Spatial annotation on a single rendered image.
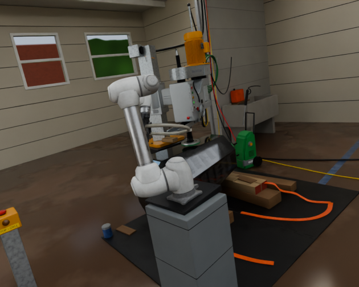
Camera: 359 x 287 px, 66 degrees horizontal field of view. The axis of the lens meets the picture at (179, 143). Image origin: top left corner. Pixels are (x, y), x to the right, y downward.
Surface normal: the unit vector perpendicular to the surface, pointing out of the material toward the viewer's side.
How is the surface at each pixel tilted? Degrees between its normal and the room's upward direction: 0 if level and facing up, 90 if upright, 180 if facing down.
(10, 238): 90
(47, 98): 90
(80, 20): 90
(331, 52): 90
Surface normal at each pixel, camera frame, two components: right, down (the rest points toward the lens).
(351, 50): -0.69, 0.28
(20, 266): 0.64, 0.08
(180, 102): -0.35, 0.28
